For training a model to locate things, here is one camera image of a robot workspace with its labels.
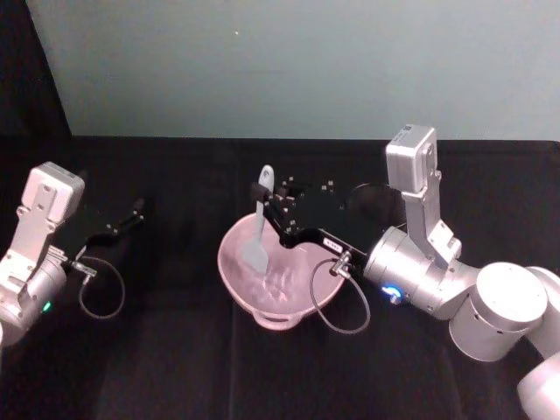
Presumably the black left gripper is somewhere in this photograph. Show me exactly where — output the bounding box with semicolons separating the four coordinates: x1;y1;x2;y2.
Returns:
55;198;148;269

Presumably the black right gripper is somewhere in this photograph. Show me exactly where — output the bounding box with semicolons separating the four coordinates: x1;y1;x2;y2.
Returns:
250;176;409;273

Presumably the grey spoon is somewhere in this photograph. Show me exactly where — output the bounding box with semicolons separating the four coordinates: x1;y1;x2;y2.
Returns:
240;164;277;275

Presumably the pink bowl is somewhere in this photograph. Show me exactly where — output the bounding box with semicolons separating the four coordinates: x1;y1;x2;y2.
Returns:
216;213;347;331

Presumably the black table cloth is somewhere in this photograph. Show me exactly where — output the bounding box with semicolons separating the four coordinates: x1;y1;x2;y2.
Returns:
0;134;560;420

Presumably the black hanging drape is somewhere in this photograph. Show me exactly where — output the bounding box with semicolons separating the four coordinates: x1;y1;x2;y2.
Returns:
0;0;74;137

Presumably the thin dark left gripper cable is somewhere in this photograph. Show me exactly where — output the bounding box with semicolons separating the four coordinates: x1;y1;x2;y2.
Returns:
65;255;127;319

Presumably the thin dark gripper cable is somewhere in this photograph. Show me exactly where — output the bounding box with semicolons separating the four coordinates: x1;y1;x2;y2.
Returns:
65;255;127;319
309;250;373;336

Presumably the thin dark right gripper cable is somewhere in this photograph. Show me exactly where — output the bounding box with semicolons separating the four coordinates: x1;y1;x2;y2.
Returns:
309;250;373;336

